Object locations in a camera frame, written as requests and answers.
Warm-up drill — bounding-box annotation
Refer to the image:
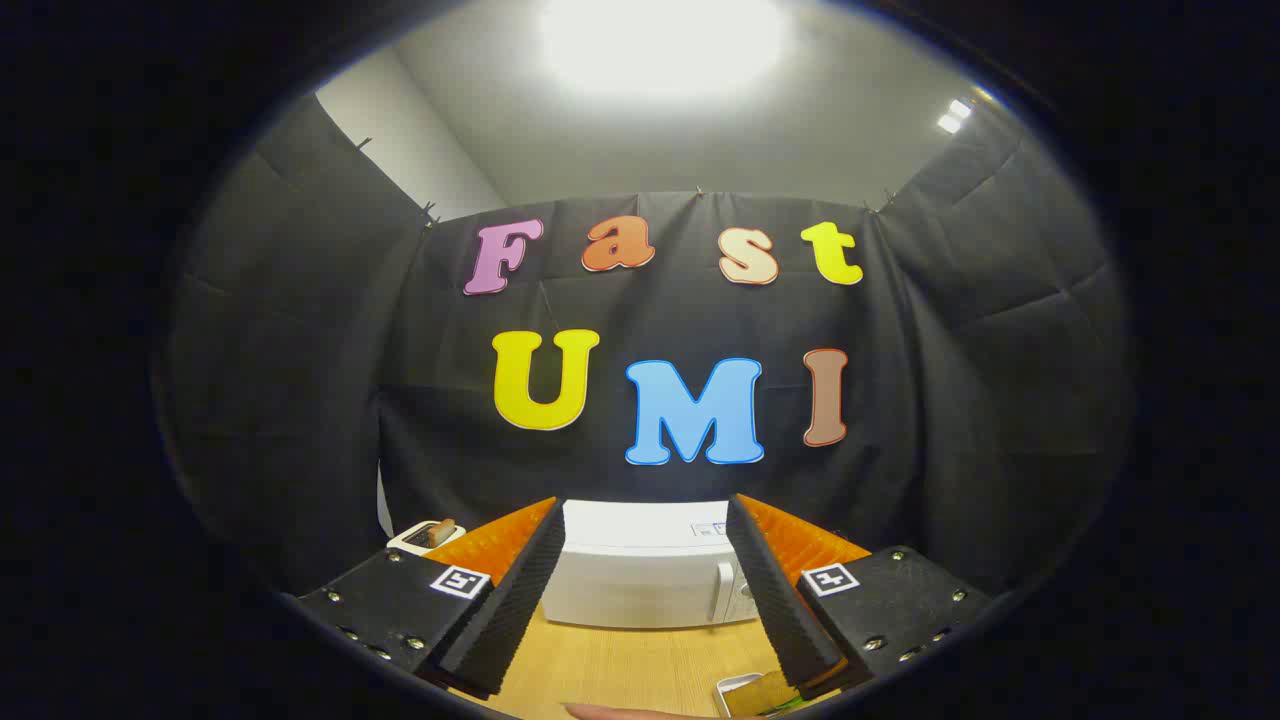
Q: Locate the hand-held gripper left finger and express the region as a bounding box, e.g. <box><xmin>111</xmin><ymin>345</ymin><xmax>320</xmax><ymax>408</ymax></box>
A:
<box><xmin>295</xmin><ymin>497</ymin><xmax>567</xmax><ymax>698</ymax></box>

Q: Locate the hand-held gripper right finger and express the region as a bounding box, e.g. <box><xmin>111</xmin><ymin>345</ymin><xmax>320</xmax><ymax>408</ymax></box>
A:
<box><xmin>727</xmin><ymin>493</ymin><xmax>996</xmax><ymax>701</ymax></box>

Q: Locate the brown bread lettuce sandwich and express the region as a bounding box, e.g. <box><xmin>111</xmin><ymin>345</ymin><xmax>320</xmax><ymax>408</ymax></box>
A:
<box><xmin>730</xmin><ymin>670</ymin><xmax>803</xmax><ymax>717</ymax></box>

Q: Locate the white microwave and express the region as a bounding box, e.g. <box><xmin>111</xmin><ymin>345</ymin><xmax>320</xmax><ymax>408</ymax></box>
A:
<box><xmin>540</xmin><ymin>500</ymin><xmax>766</xmax><ymax>629</ymax></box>

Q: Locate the white rectangular dish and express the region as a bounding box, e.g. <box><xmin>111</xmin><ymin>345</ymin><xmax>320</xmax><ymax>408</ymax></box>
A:
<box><xmin>714</xmin><ymin>673</ymin><xmax>766</xmax><ymax>719</ymax></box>

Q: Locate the white toaster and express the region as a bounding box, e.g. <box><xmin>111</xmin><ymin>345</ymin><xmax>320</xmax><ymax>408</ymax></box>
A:
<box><xmin>387</xmin><ymin>518</ymin><xmax>467</xmax><ymax>557</ymax></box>

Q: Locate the ceiling light panel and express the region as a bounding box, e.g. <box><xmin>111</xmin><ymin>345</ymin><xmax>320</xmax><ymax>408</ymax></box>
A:
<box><xmin>540</xmin><ymin>0</ymin><xmax>787</xmax><ymax>97</ymax></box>

